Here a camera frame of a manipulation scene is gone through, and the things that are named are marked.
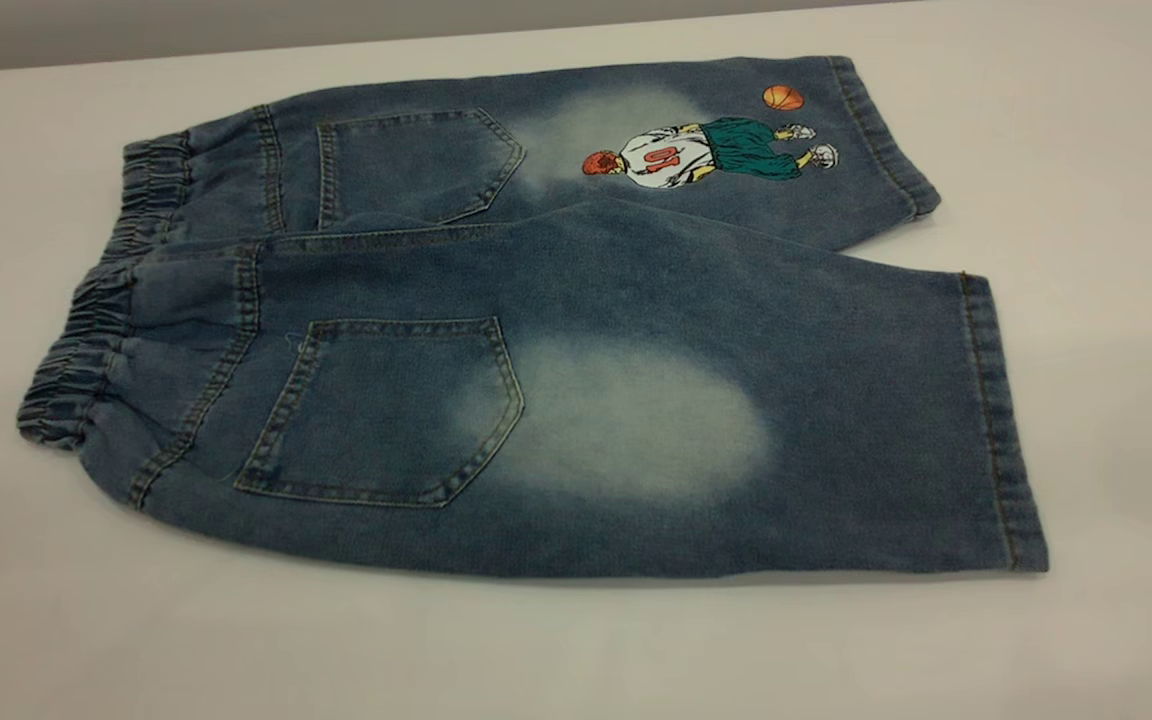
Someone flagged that blue denim shorts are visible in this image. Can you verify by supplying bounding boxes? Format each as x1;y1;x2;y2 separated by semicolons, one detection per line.
16;55;1050;579

